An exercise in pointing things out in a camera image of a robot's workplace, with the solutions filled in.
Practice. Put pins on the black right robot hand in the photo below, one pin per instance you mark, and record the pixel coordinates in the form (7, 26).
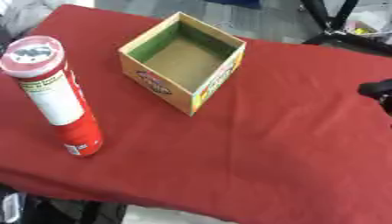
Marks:
(380, 92)

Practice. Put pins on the tan cardboard box green inside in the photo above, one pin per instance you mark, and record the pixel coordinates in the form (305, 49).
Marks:
(184, 62)

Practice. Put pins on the red tall cylindrical bottle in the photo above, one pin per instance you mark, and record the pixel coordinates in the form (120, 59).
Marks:
(56, 99)

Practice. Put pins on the white bag with yellow item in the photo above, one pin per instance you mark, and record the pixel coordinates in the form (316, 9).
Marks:
(367, 24)

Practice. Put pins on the black tripod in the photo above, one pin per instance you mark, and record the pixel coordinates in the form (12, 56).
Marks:
(331, 23)

